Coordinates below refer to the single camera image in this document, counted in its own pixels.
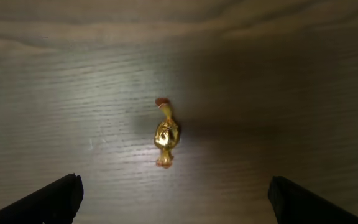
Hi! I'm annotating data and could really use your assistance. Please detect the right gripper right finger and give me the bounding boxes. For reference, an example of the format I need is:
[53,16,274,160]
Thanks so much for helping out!
[267,175,358,224]

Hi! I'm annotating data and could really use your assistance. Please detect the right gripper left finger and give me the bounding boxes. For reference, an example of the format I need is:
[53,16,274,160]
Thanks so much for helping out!
[0,173,85,224]

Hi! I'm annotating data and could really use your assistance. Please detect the gold wrapped candy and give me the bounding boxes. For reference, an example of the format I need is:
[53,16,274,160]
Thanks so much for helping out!
[153,97,181,170]

